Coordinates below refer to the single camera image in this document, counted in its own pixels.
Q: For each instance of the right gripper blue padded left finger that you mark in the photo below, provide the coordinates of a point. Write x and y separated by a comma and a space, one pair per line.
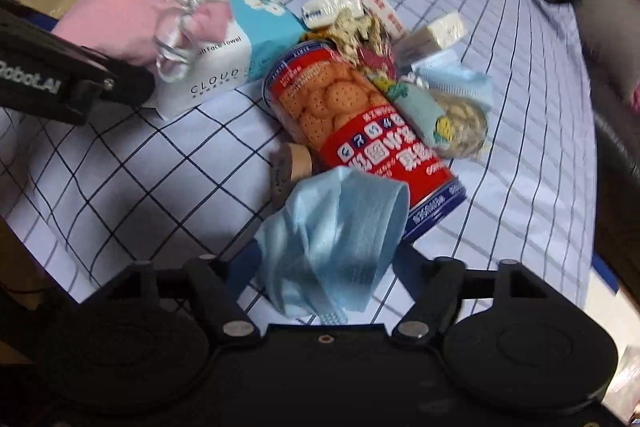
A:
242, 268

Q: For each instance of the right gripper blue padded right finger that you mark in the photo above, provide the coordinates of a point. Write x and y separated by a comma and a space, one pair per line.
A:
408, 266

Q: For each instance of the light blue face mask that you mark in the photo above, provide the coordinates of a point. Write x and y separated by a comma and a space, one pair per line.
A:
327, 249

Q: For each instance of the clear bag of snacks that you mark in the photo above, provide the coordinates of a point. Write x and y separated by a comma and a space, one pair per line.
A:
453, 127

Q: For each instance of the red biscuit tin can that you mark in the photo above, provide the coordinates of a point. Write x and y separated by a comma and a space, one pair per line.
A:
325, 103

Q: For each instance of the blue face mask on pile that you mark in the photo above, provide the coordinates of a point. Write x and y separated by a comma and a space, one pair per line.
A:
444, 72

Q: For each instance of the cleansing towel pack blue white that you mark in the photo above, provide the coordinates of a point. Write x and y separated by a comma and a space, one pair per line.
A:
260, 32

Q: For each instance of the small white tissue packet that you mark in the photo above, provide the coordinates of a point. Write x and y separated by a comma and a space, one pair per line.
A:
432, 38

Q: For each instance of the white tissue pack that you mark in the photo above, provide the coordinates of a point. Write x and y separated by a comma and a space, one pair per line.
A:
322, 13

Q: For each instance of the red printed white tape roll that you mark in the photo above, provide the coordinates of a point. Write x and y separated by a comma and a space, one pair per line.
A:
388, 17

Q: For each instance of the grey pillow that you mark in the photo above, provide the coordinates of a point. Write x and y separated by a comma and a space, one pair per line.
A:
610, 35

